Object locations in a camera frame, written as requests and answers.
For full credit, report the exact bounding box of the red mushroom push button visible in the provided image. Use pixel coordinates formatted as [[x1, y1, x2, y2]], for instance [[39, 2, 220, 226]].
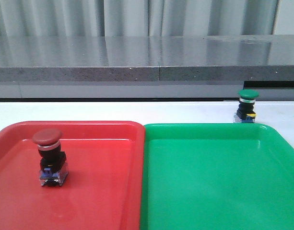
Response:
[[32, 128, 69, 186]]

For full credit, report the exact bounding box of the grey stone counter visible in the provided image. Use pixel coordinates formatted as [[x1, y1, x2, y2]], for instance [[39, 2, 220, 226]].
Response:
[[0, 35, 294, 101]]

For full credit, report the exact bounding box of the green plastic tray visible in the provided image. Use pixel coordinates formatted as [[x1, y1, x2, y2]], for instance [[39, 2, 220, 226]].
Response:
[[140, 124, 294, 230]]

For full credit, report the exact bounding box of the red plastic tray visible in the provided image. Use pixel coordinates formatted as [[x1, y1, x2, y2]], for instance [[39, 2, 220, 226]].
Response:
[[0, 121, 145, 230]]

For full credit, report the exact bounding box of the green mushroom push button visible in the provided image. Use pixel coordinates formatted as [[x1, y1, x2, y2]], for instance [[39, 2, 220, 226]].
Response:
[[234, 89, 259, 123]]

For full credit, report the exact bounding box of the grey curtain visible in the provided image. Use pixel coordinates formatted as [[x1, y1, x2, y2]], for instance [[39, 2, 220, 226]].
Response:
[[0, 0, 279, 37]]

